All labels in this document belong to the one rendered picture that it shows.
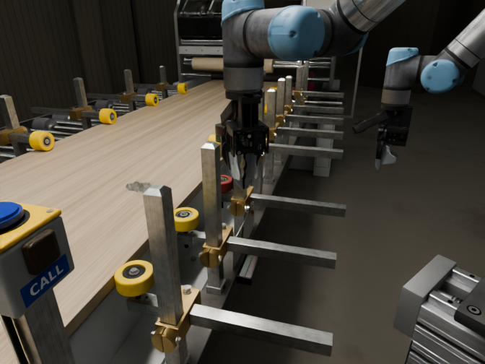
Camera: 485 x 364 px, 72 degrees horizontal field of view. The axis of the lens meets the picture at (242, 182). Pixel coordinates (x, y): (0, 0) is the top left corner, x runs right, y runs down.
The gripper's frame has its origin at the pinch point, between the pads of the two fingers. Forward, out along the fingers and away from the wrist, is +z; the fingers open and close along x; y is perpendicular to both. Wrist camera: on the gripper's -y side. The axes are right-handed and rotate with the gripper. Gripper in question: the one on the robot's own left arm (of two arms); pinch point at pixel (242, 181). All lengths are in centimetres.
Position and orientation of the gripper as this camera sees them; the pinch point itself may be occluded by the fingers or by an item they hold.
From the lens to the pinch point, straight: 73.9
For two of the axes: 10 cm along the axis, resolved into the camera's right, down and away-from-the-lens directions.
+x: 9.7, -1.1, 2.2
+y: 2.5, 3.9, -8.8
